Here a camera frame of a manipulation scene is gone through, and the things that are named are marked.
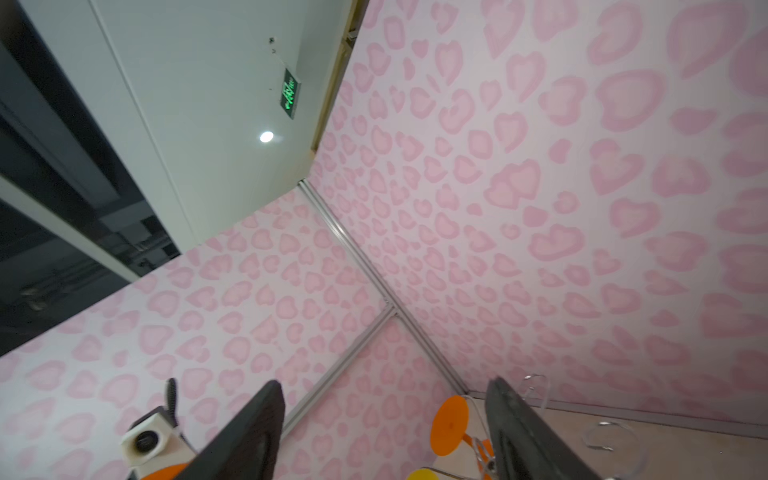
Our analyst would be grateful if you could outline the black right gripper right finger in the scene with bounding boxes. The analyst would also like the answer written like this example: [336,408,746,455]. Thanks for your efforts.
[485,377,599,480]

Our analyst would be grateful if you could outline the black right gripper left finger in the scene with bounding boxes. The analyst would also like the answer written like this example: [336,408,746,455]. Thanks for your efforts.
[176,380,285,480]

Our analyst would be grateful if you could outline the orange plastic wine glass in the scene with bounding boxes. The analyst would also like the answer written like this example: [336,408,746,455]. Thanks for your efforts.
[142,463,188,480]

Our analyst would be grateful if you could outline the green exit sign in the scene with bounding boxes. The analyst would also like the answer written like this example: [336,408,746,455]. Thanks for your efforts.
[279,68,301,119]

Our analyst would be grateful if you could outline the yellow plastic wine glass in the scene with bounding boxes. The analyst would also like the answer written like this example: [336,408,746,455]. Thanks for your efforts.
[406,468,439,480]

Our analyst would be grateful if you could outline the aluminium frame corner profile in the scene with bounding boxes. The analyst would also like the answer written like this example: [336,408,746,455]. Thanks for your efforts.
[278,179,768,442]

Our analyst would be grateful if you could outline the chrome wine glass rack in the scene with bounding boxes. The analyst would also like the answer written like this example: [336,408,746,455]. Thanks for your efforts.
[467,373,649,479]

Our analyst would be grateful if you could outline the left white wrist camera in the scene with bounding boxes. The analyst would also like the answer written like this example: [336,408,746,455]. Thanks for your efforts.
[120,378,197,480]

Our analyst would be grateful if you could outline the dark orange wine glass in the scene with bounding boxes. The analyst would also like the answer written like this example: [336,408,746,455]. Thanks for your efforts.
[429,395,494,479]

